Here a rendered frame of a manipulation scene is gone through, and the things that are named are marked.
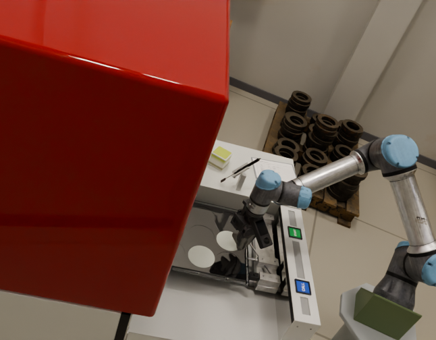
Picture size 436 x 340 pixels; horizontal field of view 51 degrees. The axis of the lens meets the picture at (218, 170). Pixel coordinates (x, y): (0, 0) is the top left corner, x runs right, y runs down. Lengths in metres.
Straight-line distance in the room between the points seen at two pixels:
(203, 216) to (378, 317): 0.76
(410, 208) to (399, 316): 0.41
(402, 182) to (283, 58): 3.09
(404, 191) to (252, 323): 0.70
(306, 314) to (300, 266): 0.20
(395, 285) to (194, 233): 0.76
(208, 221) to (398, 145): 0.76
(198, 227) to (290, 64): 3.06
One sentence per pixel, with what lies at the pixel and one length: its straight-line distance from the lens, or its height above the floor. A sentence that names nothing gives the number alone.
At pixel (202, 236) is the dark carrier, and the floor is 0.90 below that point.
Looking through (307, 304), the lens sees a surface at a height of 0.96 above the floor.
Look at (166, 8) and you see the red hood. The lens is 0.94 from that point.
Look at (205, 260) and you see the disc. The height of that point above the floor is 0.90.
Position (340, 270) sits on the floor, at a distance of 3.27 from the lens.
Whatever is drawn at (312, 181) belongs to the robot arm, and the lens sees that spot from 1.67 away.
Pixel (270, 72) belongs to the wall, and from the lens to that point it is 4.67.
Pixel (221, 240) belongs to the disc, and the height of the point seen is 0.90.
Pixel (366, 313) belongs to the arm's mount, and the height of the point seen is 0.88.
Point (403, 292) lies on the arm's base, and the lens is 1.83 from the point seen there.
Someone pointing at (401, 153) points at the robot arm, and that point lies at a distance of 1.64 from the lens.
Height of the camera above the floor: 2.14
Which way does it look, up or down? 37 degrees down
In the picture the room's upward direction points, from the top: 20 degrees clockwise
